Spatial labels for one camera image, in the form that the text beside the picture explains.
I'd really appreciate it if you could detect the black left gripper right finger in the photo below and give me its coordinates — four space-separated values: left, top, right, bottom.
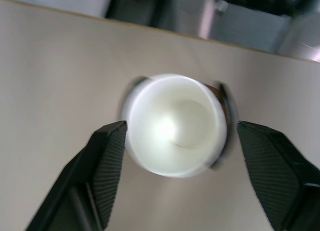
236 120 320 231

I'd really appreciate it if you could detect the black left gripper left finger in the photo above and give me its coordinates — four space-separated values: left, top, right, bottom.
24 120 128 231

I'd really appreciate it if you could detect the yellow ribbed paper cup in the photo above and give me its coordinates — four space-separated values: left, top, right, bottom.
119 73 229 179

